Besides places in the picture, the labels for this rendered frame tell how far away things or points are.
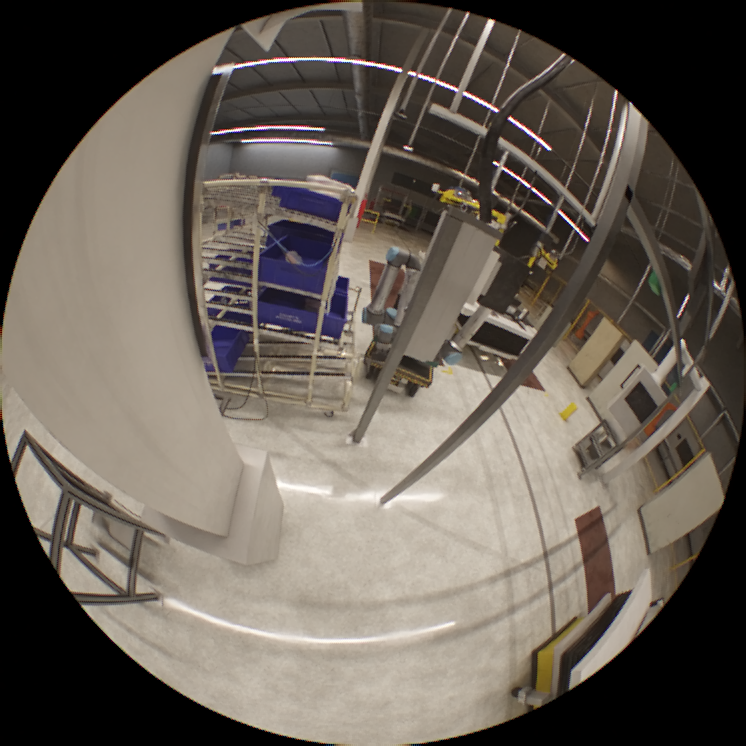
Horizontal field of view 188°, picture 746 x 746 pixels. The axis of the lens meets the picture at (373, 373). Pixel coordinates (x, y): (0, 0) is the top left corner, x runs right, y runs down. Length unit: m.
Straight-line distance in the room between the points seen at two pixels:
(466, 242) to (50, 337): 1.09
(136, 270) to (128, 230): 0.04
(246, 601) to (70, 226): 1.71
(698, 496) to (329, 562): 6.50
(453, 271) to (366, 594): 1.88
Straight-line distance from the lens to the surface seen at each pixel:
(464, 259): 1.03
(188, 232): 0.33
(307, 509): 1.65
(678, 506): 6.50
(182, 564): 1.83
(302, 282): 1.25
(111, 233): 0.26
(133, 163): 0.28
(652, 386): 3.65
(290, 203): 1.29
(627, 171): 0.80
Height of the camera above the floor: 1.62
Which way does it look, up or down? 41 degrees down
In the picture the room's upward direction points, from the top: 22 degrees clockwise
